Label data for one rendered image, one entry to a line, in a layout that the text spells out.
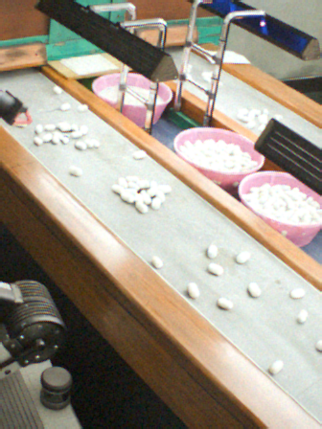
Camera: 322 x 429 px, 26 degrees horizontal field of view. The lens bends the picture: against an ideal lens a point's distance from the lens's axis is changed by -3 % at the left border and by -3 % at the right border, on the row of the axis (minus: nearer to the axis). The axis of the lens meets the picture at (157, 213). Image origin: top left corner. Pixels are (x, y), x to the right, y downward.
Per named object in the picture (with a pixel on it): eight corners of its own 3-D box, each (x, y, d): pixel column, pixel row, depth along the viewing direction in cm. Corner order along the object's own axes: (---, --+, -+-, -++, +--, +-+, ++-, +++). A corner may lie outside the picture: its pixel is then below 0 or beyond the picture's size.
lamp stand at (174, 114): (204, 145, 228) (230, 14, 204) (167, 118, 240) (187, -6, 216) (246, 135, 239) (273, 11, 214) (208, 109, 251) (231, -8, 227)
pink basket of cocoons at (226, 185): (233, 213, 197) (241, 183, 192) (152, 176, 207) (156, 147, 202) (271, 177, 217) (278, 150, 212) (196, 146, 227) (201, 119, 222)
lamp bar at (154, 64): (153, 84, 171) (157, 56, 167) (34, 9, 210) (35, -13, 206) (178, 79, 176) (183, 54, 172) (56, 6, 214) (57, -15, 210)
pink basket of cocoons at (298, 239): (279, 266, 179) (288, 236, 174) (212, 213, 195) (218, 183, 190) (343, 238, 194) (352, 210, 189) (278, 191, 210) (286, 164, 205)
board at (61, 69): (67, 80, 233) (68, 78, 233) (46, 64, 243) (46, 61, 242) (147, 68, 252) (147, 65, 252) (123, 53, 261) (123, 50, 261)
